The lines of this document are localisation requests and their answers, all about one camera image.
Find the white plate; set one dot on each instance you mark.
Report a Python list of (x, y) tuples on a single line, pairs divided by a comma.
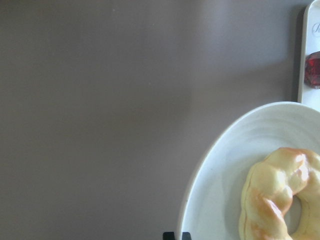
[(212, 204)]

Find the twisted glazed donut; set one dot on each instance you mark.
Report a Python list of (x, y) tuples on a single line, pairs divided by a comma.
[(268, 193)]

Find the dark drink bottle white cap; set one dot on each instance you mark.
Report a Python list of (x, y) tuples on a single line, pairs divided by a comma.
[(312, 70)]

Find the cream rabbit tray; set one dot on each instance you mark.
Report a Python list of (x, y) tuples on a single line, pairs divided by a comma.
[(310, 43)]

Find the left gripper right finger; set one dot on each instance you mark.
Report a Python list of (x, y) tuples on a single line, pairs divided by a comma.
[(185, 235)]

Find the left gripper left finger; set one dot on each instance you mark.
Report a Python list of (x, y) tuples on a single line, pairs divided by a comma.
[(169, 235)]

